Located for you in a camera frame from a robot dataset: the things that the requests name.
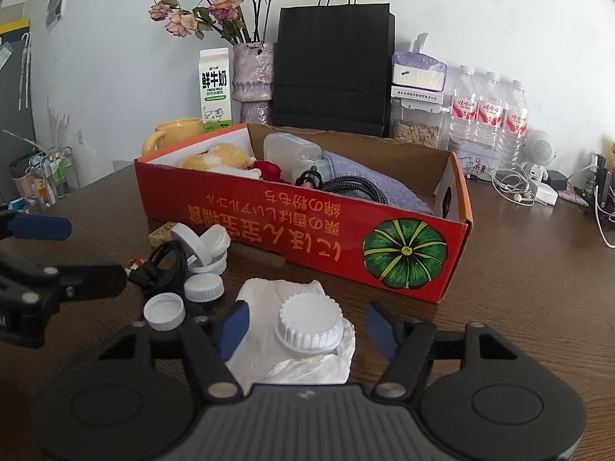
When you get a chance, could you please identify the dark grey cabinet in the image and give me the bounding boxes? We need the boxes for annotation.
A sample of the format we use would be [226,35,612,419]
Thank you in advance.
[0,19,37,193]

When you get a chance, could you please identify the black cable bundle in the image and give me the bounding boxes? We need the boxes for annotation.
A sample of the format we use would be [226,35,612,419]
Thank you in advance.
[126,240,193,298]

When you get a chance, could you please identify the transparent hanging stick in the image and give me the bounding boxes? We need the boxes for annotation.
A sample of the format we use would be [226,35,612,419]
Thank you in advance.
[18,33,32,109]

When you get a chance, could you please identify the yellow mug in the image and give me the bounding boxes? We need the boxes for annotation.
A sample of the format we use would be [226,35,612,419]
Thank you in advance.
[143,118,205,154]

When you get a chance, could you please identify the black braided cable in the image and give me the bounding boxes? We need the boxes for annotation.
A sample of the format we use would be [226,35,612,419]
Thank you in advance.
[317,175,390,202]

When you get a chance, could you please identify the black device stand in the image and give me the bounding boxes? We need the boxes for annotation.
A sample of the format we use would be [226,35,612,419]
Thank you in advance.
[595,154,613,202]

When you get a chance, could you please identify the red fabric item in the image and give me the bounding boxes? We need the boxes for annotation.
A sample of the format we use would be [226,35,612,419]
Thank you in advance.
[247,159,284,182]

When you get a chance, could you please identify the white charging cable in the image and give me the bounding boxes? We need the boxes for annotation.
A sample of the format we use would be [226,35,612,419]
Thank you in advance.
[593,185,615,249]

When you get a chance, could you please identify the white earphones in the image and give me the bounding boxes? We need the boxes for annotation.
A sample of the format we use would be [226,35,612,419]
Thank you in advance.
[490,166,536,205]

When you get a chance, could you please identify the clear plastic container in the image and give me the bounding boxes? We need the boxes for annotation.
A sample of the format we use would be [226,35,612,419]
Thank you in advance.
[263,133,332,186]

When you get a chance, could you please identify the clear seed container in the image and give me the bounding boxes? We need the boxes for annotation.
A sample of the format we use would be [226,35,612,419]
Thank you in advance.
[390,87,450,149]

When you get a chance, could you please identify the red cardboard box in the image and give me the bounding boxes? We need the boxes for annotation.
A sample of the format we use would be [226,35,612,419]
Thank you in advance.
[133,122,474,304]

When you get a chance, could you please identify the white green milk carton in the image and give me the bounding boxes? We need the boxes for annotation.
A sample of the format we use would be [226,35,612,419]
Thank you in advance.
[198,48,234,134]

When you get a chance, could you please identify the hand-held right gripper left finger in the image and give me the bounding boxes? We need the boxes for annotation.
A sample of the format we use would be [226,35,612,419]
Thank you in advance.
[93,300,251,401]

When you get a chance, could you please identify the white robot figure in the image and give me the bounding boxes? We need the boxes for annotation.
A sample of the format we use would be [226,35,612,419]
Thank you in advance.
[521,129,555,178]

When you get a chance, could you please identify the pink black small item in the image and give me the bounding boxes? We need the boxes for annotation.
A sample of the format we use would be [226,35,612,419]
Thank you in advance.
[293,166,322,190]

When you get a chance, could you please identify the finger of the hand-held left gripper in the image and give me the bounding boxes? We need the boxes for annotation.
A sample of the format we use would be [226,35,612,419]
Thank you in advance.
[0,214,73,242]
[0,250,128,305]

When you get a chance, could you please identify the yellow white plush toy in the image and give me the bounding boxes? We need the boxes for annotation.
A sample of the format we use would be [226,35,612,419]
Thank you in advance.
[180,143,255,171]

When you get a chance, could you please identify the wire rack with bottles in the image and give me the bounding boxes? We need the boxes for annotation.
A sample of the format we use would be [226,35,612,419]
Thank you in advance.
[10,146,73,212]

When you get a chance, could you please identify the black power adapter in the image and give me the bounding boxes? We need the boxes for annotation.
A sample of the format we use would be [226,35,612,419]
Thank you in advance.
[545,169,570,192]

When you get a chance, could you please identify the grey cloth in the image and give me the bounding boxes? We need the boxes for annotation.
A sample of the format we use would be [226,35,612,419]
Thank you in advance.
[319,150,435,214]

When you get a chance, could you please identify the red label water bottle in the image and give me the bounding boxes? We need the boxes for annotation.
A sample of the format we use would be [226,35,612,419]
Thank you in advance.
[497,79,529,166]
[475,71,503,154]
[449,65,479,149]

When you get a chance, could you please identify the wall poster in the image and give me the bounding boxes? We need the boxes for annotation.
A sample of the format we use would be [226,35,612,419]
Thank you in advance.
[45,0,69,33]

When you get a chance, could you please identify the small wooden block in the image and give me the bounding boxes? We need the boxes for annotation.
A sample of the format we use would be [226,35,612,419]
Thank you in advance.
[148,221,178,245]

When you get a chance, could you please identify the large white ribbed lid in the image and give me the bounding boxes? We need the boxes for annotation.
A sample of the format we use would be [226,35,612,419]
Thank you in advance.
[275,294,345,356]

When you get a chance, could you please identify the purple glitter vase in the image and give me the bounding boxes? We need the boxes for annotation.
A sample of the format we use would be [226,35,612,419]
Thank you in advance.
[232,42,277,126]

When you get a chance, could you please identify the white charger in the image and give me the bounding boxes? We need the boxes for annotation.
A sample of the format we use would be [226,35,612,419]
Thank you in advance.
[529,181,559,205]

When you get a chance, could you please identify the purple tissue pack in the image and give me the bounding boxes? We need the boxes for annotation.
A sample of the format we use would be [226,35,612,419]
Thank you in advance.
[391,33,449,93]

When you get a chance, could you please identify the white bottle cap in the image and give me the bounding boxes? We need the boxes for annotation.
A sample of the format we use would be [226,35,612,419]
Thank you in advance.
[189,257,229,277]
[170,223,205,265]
[143,294,186,331]
[184,274,226,303]
[199,226,231,262]

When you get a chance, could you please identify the white cloth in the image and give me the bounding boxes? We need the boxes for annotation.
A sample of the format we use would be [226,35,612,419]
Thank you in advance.
[223,277,356,385]

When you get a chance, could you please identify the black paper bag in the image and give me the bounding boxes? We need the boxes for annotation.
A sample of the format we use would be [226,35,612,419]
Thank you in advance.
[271,0,396,138]

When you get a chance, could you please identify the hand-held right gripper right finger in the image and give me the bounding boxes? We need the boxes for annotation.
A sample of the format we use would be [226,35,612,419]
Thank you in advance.
[365,302,524,401]

